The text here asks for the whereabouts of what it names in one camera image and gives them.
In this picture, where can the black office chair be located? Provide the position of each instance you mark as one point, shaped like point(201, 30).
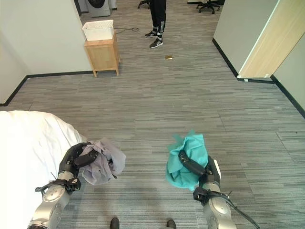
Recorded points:
point(144, 3)
point(207, 6)

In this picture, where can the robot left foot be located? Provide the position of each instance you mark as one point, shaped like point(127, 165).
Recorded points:
point(114, 222)

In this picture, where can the light wooden door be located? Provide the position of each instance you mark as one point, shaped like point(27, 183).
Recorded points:
point(267, 45)

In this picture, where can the white bed duvet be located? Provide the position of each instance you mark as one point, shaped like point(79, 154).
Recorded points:
point(28, 157)

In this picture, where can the lavender grey garment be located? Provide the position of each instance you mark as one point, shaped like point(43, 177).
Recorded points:
point(104, 164)

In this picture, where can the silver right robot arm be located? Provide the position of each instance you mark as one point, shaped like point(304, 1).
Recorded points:
point(218, 206)

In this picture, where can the small brass floor plate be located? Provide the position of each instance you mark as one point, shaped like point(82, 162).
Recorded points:
point(169, 57)

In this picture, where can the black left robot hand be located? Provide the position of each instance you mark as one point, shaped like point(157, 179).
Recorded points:
point(71, 158)

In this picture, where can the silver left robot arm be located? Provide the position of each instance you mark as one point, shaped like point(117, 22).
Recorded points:
point(51, 200)

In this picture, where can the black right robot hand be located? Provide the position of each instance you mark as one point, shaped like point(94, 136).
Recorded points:
point(193, 167)

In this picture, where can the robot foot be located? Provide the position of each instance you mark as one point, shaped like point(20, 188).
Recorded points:
point(114, 222)
point(170, 224)

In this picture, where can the washing machine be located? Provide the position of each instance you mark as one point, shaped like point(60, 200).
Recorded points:
point(99, 7)

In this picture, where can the wooden side cabinet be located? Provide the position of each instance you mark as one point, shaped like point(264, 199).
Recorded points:
point(103, 55)

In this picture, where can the person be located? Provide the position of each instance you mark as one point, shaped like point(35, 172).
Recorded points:
point(156, 22)

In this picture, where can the teal garment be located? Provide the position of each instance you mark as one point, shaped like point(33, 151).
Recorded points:
point(186, 157)

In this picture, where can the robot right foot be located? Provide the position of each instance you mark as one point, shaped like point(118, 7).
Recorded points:
point(170, 224)

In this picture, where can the white laundry basket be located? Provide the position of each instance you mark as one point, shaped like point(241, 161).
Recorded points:
point(98, 29)

